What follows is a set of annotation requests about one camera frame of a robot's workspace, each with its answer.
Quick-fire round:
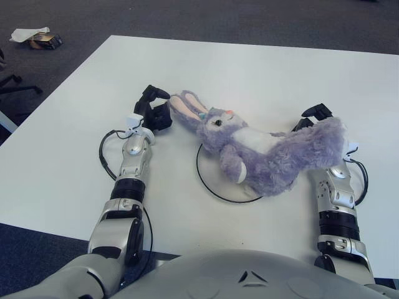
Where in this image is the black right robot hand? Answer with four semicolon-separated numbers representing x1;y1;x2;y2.
291;104;334;133

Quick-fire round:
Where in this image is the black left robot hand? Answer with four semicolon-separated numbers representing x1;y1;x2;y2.
133;84;173;133

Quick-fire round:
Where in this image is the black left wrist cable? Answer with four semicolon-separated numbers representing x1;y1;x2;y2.
99;129;134;181

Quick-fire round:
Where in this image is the white plate with black rim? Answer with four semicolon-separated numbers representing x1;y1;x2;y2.
196;143;262;204

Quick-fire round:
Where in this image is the black office chair base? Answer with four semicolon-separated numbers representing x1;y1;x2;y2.
0;48;44;97

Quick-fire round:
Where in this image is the black cardboard box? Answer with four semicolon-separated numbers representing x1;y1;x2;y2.
28;33;64;50

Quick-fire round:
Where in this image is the purple plush bunny doll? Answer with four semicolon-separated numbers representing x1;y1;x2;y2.
168;89;349;197

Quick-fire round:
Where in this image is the white desk corner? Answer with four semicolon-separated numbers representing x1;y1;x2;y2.
0;109;18;133

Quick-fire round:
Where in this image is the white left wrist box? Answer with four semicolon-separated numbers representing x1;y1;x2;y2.
125;114;143;131

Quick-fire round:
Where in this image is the black left elbow cable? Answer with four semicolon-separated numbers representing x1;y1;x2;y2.
142;207;155;252

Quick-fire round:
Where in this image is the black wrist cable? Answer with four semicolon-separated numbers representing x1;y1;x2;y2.
99;129;134;181
347;158;368;206

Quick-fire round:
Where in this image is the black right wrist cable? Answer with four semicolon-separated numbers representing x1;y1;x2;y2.
347;158;368;206

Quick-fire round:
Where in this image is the grey robot torso shell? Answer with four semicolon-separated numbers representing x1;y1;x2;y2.
118;249;399;299

